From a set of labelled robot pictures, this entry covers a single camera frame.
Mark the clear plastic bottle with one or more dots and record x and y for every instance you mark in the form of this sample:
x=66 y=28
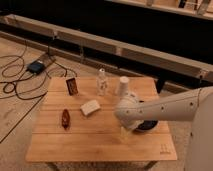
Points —
x=101 y=82

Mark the blue power adapter box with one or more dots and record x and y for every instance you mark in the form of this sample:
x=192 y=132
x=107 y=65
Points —
x=35 y=67

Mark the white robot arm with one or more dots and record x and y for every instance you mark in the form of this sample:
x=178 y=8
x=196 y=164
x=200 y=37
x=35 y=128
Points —
x=194 y=105

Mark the wooden table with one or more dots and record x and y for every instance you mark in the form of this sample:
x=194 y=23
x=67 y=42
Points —
x=97 y=137

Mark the dark round bowl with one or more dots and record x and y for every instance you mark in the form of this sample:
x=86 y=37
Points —
x=146 y=125

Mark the white sponge block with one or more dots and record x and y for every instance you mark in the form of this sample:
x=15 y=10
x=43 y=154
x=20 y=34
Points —
x=90 y=107

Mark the red brown toy object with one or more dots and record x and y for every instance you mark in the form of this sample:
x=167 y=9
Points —
x=65 y=119

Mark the dark rectangular eraser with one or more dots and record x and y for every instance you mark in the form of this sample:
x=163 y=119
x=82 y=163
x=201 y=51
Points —
x=72 y=86

